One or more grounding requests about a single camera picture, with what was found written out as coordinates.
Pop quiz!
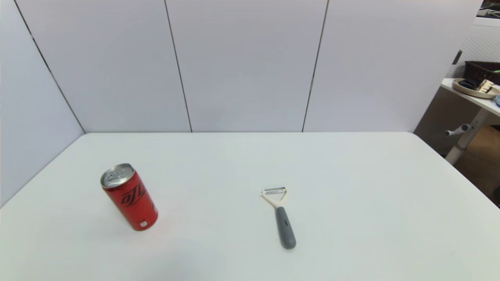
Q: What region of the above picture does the white side desk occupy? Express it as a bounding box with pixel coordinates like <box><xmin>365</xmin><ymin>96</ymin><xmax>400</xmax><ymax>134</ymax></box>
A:
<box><xmin>441</xmin><ymin>78</ymin><xmax>500</xmax><ymax>165</ymax></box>

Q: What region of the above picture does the red soda can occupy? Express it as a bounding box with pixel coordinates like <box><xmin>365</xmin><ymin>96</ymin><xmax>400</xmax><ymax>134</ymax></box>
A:
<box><xmin>100</xmin><ymin>163</ymin><xmax>159</xmax><ymax>231</ymax></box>

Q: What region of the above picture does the dark woven basket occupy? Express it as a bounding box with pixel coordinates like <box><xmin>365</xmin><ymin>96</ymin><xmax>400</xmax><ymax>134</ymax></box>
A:
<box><xmin>464</xmin><ymin>61</ymin><xmax>500</xmax><ymax>85</ymax></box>

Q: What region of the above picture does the grey desk crank handle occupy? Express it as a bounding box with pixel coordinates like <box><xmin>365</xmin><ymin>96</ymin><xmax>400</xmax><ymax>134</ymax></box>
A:
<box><xmin>445</xmin><ymin>124</ymin><xmax>471</xmax><ymax>137</ymax></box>

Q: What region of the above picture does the beige round tray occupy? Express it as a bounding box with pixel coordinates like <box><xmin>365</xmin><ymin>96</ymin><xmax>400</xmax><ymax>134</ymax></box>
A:
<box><xmin>452</xmin><ymin>78</ymin><xmax>500</xmax><ymax>99</ymax></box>

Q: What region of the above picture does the grey and cream peeler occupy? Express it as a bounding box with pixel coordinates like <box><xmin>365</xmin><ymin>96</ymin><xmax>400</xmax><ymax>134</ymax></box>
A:
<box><xmin>261</xmin><ymin>187</ymin><xmax>297</xmax><ymax>249</ymax></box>

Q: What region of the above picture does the dark shelf clutter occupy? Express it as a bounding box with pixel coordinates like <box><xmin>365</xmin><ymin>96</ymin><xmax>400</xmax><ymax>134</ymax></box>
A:
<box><xmin>477</xmin><ymin>0</ymin><xmax>500</xmax><ymax>19</ymax></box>

